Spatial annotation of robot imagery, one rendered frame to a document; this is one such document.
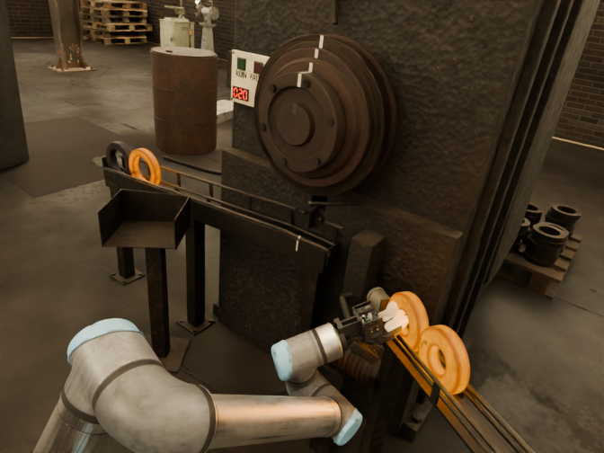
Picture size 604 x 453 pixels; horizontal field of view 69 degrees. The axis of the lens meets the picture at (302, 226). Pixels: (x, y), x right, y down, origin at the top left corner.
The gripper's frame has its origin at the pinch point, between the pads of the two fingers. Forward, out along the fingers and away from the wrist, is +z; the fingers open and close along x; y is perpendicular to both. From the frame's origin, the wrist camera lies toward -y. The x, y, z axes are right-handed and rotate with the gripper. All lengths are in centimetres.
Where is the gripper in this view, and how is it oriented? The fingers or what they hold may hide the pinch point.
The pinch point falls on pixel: (408, 315)
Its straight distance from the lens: 121.5
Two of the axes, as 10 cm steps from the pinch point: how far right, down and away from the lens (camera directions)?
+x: -3.1, -4.7, 8.3
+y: -1.9, -8.2, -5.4
